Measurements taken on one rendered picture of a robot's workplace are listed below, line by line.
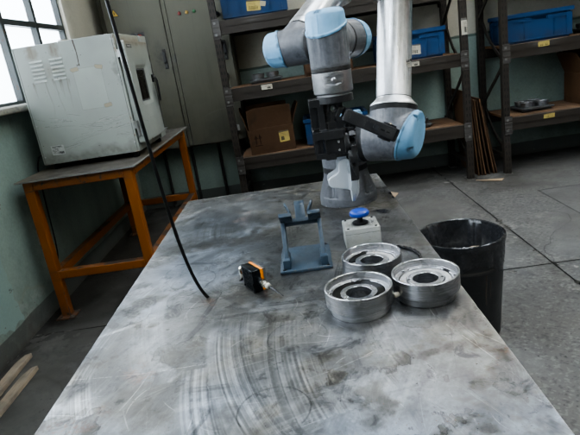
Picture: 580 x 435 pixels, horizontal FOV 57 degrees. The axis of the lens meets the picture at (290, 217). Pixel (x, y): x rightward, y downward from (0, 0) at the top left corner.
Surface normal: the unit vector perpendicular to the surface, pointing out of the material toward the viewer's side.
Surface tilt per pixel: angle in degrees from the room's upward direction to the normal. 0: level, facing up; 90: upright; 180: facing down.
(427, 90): 90
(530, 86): 90
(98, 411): 0
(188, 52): 90
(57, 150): 90
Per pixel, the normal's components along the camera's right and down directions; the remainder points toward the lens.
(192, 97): 0.00, 0.29
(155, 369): -0.15, -0.94
